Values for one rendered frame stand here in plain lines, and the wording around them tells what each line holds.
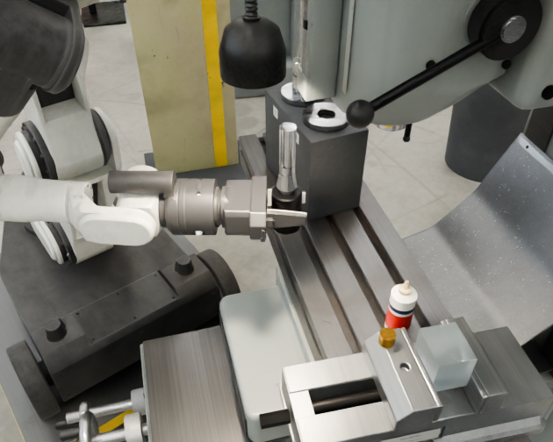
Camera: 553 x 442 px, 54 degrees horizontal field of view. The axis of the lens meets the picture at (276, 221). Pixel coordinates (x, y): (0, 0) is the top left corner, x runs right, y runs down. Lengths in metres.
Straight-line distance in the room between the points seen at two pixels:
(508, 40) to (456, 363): 0.38
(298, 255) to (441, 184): 1.93
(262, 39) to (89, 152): 0.72
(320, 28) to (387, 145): 2.49
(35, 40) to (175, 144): 2.07
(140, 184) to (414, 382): 0.47
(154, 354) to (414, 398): 0.59
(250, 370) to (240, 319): 0.12
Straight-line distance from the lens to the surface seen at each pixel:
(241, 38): 0.57
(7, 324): 1.80
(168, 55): 2.53
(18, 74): 0.72
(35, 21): 0.71
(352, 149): 1.04
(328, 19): 0.65
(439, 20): 0.62
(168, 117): 2.66
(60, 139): 1.20
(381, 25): 0.61
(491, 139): 2.81
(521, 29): 0.63
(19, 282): 1.65
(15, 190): 0.89
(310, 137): 1.00
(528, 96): 0.71
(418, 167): 2.98
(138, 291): 1.49
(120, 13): 4.96
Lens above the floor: 1.67
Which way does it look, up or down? 41 degrees down
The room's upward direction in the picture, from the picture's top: straight up
